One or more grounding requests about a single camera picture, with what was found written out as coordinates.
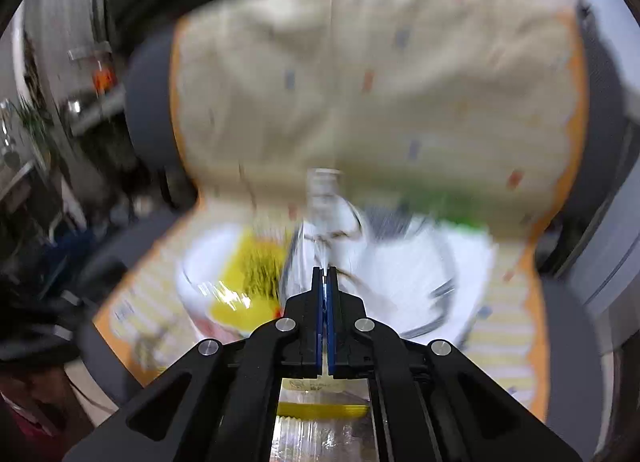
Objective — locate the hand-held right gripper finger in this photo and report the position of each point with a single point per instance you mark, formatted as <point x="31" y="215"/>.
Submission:
<point x="320" y="322"/>
<point x="330" y="322"/>

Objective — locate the white orange noodle bowl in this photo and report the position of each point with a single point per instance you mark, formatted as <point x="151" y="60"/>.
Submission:
<point x="235" y="282"/>

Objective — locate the white plastic wrapper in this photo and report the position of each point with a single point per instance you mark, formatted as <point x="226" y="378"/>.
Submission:
<point x="415" y="272"/>

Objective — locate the clear plastic bottle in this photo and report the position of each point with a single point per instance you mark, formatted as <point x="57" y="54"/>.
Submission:
<point x="321" y="199"/>

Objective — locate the green plastic bottle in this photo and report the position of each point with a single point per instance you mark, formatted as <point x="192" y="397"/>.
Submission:
<point x="450" y="214"/>

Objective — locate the yellow striped dotted cloth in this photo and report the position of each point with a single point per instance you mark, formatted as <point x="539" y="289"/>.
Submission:
<point x="360" y="91"/>

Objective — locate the grey office chair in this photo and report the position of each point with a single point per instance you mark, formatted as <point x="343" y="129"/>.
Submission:
<point x="145" y="91"/>

